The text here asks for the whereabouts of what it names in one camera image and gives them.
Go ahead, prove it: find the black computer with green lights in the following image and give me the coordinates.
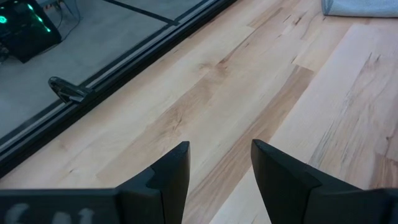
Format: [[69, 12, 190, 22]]
[[0, 0, 62, 63]]

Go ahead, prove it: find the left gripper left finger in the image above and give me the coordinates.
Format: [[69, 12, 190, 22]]
[[0, 141, 191, 224]]

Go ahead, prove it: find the grey cloth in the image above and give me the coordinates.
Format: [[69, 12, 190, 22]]
[[322, 0, 398, 18]]

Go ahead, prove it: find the black table frame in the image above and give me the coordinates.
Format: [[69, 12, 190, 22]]
[[0, 0, 239, 180]]

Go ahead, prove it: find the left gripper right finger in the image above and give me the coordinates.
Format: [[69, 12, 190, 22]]
[[250, 138, 398, 224]]

